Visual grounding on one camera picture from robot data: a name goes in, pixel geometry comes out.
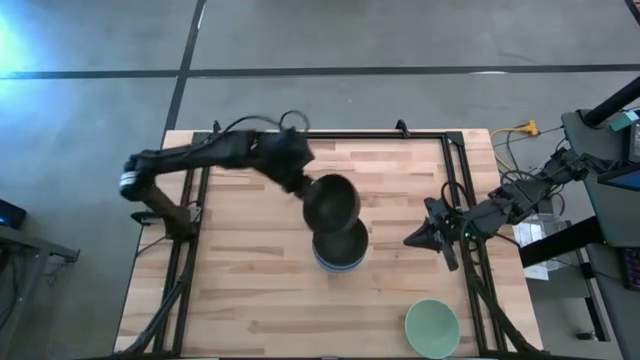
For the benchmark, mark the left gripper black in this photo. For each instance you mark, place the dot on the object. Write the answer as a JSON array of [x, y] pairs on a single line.
[[290, 157]]

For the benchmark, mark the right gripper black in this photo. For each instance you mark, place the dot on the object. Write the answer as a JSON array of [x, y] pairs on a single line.
[[445, 222]]

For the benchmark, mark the black bowl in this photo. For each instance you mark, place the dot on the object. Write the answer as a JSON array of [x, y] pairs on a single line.
[[332, 205], [346, 247]]

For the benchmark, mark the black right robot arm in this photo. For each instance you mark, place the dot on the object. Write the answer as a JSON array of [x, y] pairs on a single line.
[[530, 197]]

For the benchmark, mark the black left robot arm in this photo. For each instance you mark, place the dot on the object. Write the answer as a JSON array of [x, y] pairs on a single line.
[[210, 152]]

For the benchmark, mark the white bowl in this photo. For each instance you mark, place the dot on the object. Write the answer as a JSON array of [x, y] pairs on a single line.
[[330, 268]]

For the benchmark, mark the mint green bowl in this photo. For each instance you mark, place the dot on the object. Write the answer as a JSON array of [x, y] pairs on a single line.
[[432, 329]]

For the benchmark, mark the white paper sheet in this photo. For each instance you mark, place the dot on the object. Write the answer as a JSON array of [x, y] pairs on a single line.
[[532, 235]]

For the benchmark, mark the black desk beam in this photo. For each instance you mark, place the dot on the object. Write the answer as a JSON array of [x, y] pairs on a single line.
[[560, 242]]

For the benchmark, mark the yellow power plug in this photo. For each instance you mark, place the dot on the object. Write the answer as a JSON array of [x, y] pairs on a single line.
[[531, 128]]

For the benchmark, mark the grey desk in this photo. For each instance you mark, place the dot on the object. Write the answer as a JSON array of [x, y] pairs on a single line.
[[612, 230]]

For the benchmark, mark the black keyboard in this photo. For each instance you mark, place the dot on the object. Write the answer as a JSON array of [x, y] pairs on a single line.
[[632, 269]]

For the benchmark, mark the black pole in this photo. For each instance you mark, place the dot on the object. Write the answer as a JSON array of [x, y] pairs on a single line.
[[612, 104]]

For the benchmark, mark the teal box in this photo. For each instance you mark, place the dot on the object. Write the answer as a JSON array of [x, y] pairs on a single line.
[[625, 121]]

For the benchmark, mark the black device with blue light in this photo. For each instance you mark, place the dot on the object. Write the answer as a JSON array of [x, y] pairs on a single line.
[[11, 215]]

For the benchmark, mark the black aluminium table frame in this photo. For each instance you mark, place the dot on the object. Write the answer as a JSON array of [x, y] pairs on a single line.
[[380, 135]]

